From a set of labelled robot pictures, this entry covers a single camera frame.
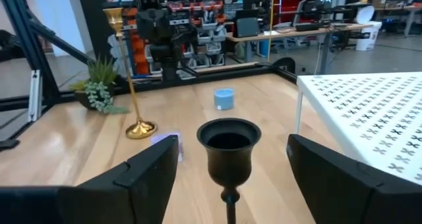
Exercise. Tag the dark grey laptop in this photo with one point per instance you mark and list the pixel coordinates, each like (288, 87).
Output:
(247, 26)

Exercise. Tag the gold candle stick holder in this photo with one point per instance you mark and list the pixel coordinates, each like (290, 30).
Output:
(141, 129)

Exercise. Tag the purple candle in glass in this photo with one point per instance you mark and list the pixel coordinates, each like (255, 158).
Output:
(161, 137)

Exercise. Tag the white perforated metal shelf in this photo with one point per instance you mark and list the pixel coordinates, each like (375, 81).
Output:
(362, 112)

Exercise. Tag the white frame bracket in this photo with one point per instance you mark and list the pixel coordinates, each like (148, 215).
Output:
(35, 95)

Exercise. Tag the black candle stick holder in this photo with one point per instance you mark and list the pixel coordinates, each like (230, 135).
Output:
(229, 166)

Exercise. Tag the blue candle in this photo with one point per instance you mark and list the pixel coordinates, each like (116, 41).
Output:
(224, 100)

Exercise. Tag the blue bin under desk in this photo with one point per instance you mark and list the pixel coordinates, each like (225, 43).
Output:
(263, 48)

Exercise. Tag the white trash bin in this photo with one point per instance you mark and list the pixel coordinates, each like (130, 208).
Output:
(367, 36)

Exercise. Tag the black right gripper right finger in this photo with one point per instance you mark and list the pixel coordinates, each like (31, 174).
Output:
(336, 191)

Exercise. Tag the wooden desk with grey legs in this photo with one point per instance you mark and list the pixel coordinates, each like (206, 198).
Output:
(296, 33)

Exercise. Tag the parts bin storage rack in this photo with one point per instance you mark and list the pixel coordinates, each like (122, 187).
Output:
(211, 36)

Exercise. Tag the black aluminium table frame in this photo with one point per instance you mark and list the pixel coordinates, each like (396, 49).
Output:
(19, 26)

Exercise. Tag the potted succulent plant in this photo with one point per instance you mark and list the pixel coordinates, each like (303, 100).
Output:
(99, 92)

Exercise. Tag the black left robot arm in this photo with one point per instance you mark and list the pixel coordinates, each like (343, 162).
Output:
(168, 54)

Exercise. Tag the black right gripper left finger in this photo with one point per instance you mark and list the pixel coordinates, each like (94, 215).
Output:
(145, 181)

